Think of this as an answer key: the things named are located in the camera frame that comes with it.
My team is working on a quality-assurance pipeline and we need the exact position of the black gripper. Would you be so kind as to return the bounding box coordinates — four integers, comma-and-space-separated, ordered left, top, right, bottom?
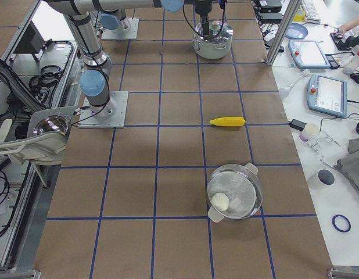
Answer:
195, 0, 212, 37

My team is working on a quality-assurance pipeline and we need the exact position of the yellow corn cob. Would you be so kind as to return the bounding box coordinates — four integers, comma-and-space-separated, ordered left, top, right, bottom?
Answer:
209, 116, 246, 127

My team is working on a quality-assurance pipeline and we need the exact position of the glass pot lid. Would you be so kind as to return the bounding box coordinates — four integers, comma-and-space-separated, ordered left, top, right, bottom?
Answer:
194, 20, 234, 44

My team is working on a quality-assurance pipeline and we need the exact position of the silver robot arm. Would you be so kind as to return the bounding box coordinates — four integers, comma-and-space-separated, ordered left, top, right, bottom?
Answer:
96, 1, 212, 41
47, 1, 126, 119

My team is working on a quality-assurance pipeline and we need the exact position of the pale green electric pot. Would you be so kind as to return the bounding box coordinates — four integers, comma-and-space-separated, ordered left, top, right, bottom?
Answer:
192, 20, 234, 60

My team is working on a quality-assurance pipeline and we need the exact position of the steel steamer pot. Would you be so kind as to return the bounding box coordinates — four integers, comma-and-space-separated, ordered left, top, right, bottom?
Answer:
207, 163, 263, 223

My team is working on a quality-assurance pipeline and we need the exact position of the blue plate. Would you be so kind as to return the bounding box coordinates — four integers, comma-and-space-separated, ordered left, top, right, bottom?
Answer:
285, 23, 308, 40

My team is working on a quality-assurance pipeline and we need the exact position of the upper teach pendant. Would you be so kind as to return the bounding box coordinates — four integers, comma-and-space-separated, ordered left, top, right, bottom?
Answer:
288, 40, 331, 69

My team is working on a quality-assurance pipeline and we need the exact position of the teach pendant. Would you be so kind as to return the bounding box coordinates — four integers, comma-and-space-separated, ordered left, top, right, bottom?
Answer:
288, 40, 331, 69
306, 74, 347, 118

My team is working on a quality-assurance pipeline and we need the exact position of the black power adapter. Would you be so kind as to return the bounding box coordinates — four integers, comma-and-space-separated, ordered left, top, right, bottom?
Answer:
289, 119, 306, 131

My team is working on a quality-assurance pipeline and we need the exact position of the lower teach pendant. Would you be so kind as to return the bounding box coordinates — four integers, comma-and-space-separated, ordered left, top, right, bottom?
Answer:
306, 74, 347, 118

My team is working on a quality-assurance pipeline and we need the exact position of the purple white small cup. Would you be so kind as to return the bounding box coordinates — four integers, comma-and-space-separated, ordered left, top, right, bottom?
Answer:
299, 123, 319, 142

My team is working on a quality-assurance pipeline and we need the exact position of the clear plastic piece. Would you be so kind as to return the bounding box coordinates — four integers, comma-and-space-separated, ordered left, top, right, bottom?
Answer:
306, 131, 334, 153

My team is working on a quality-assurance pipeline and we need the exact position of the white steamed bun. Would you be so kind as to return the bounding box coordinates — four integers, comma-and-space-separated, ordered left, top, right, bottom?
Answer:
211, 192, 230, 212

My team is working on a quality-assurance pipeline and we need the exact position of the steel bowl on chair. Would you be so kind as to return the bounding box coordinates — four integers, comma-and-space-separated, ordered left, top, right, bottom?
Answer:
33, 115, 69, 135

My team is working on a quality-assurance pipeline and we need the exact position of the grey cloth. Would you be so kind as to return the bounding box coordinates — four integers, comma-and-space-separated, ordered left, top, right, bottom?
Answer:
334, 138, 359, 194

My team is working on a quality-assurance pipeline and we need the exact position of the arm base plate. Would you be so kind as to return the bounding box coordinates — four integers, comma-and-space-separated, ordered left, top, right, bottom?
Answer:
77, 91, 129, 128
100, 17, 139, 41

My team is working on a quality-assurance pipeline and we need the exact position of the aluminium frame post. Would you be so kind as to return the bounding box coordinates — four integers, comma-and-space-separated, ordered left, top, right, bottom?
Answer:
265, 0, 301, 66

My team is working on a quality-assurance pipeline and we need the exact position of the blue tape ring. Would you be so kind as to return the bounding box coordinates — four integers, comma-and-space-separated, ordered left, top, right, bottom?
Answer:
331, 214, 351, 233

